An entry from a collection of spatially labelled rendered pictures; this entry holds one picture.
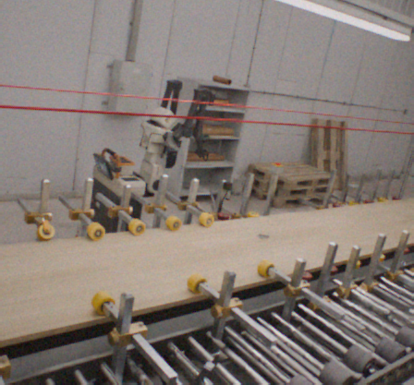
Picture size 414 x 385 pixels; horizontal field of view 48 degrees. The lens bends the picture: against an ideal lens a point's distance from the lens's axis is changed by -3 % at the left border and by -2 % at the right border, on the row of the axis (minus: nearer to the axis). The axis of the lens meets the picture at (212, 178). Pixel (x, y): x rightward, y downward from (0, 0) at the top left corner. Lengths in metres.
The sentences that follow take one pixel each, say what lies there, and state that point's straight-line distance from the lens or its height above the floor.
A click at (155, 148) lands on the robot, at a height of 1.05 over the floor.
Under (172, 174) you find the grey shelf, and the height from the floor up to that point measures 0.34.
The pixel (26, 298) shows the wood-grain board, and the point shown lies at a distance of 2.02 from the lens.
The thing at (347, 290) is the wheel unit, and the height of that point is 0.86.
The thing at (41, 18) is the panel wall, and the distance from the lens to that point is 5.21.
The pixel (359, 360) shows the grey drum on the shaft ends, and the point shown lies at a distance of 2.19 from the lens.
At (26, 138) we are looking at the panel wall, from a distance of 5.35.
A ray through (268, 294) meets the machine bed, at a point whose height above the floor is 0.79.
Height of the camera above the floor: 1.97
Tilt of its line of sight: 15 degrees down
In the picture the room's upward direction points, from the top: 11 degrees clockwise
